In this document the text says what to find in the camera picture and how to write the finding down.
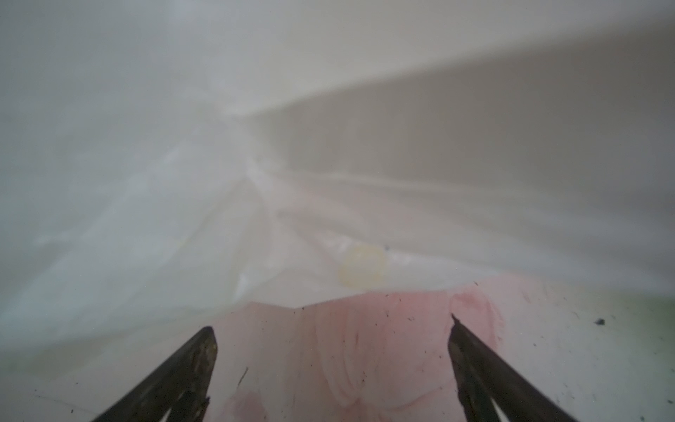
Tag pink peach-print plastic bag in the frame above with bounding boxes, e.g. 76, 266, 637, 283
207, 282, 504, 421

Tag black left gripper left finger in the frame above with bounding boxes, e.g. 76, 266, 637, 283
94, 326, 218, 422

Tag plain white plastic bag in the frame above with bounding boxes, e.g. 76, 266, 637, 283
1, 1, 674, 363

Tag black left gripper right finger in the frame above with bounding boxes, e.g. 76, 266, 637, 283
448, 318, 575, 422

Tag pale yellow pear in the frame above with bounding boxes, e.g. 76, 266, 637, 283
339, 244, 388, 290

